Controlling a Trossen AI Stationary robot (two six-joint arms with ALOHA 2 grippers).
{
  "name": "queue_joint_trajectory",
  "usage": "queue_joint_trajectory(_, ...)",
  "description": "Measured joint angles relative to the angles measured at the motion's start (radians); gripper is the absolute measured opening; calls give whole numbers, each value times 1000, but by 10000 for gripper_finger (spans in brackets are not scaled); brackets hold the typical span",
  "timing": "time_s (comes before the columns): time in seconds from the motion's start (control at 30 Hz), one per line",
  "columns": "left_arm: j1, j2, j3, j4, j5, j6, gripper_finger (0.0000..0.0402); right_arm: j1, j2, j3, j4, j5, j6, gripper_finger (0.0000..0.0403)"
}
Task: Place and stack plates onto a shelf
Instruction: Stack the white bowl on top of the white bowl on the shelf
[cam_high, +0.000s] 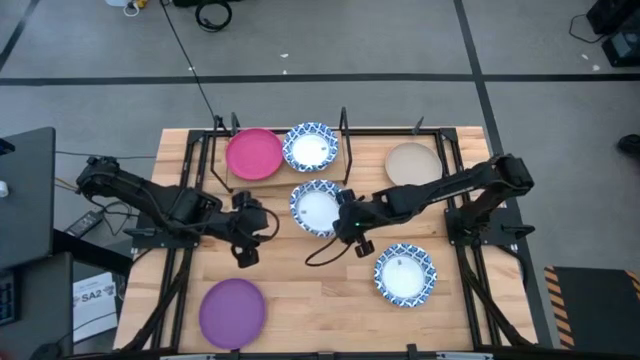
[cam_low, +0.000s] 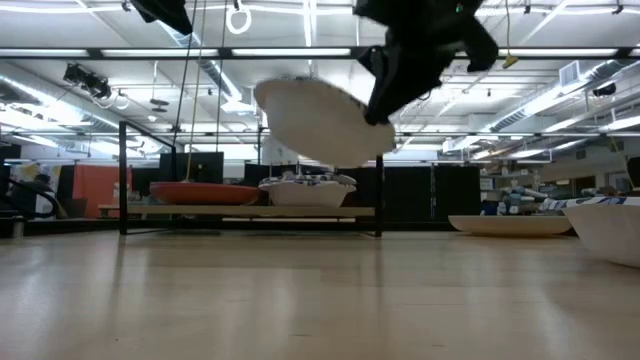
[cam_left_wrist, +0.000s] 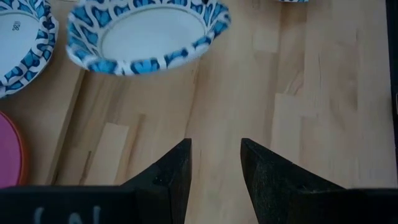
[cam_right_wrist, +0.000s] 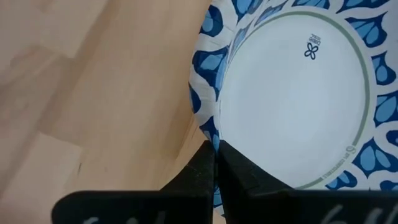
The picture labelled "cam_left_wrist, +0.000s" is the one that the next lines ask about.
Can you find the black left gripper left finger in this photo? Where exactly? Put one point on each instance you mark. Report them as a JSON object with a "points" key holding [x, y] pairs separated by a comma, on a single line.
{"points": [[168, 186]]}

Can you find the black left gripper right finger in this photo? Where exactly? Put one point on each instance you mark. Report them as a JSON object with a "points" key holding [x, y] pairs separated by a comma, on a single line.
{"points": [[267, 186]]}

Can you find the pink plastic plate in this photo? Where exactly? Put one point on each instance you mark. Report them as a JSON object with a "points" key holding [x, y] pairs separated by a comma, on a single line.
{"points": [[9, 149]]}

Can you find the black metal table frame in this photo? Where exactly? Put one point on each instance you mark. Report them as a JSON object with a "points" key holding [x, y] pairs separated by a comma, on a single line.
{"points": [[392, 62]]}

